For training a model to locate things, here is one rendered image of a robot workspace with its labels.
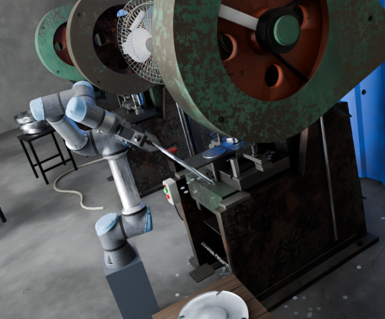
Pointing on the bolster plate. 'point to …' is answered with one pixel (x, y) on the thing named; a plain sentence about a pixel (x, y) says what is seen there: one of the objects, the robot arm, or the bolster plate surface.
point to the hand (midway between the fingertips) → (157, 146)
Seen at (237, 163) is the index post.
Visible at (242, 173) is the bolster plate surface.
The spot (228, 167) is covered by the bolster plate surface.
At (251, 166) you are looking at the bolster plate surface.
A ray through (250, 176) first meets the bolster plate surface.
